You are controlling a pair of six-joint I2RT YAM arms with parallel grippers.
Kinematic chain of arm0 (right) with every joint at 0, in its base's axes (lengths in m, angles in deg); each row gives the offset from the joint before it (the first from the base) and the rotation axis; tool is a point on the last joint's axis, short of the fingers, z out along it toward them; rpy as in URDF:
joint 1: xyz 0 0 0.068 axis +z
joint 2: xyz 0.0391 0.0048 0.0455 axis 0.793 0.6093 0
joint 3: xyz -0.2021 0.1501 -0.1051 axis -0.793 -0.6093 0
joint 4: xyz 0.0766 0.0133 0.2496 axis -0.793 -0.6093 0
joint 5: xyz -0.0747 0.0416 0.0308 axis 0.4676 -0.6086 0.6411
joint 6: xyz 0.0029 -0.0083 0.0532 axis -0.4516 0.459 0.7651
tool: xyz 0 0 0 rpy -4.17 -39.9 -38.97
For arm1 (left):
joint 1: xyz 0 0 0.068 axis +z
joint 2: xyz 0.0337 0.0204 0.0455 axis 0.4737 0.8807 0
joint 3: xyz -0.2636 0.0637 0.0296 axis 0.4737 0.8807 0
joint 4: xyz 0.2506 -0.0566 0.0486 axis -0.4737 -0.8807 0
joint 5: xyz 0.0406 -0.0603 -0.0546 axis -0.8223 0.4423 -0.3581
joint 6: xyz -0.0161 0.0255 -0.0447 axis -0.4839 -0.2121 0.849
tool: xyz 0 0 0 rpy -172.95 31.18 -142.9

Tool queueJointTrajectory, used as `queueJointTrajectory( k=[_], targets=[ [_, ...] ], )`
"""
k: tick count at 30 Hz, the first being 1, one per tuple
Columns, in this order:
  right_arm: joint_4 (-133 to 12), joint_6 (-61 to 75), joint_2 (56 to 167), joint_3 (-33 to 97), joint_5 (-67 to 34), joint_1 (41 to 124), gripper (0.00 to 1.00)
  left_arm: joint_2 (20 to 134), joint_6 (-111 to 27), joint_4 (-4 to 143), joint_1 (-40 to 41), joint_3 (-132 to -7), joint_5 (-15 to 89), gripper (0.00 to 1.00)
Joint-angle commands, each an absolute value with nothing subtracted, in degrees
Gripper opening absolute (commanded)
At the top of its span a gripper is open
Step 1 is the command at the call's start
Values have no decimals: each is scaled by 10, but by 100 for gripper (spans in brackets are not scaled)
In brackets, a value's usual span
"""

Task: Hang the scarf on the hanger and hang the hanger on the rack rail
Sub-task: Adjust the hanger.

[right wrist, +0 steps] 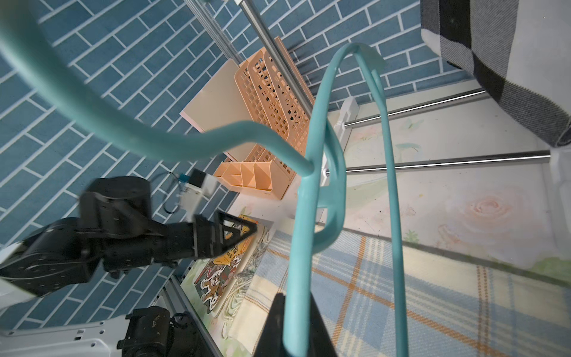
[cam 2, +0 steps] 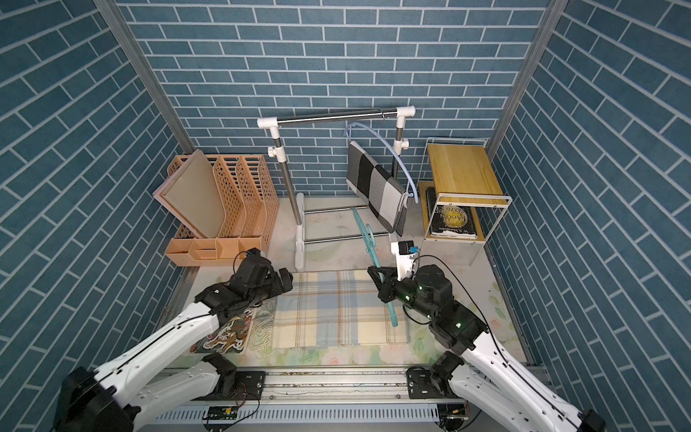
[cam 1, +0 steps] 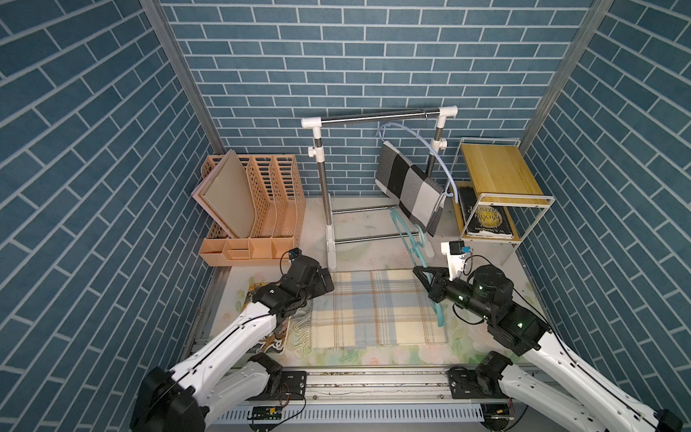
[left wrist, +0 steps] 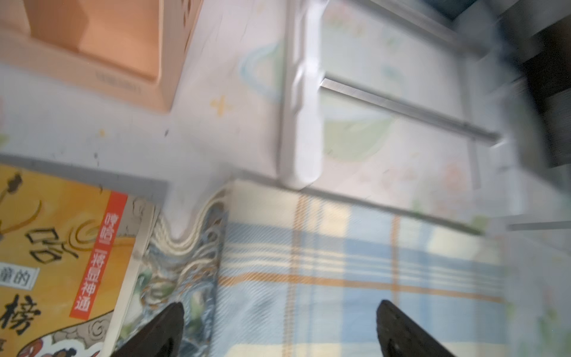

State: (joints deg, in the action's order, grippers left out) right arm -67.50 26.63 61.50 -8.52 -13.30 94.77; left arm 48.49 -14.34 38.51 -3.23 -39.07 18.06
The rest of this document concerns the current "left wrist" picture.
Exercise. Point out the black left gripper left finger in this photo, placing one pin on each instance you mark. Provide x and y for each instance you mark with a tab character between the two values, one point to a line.
162	336

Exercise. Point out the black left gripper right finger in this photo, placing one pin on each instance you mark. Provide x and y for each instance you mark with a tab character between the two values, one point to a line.
399	335

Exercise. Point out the yellow blue plaid scarf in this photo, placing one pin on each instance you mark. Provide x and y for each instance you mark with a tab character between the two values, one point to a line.
271	272

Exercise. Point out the black grey checkered scarf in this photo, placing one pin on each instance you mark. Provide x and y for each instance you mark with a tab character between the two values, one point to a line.
539	33

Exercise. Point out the yellow illustrated comic book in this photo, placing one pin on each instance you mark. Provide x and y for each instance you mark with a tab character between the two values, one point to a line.
70	257

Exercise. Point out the floral table mat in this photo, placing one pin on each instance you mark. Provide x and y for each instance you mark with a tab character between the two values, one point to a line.
225	125

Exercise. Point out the white steel clothes rack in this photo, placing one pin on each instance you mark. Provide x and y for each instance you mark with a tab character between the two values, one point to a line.
300	161

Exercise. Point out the orange plastic file organizer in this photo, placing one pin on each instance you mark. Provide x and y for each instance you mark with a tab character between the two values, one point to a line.
130	50

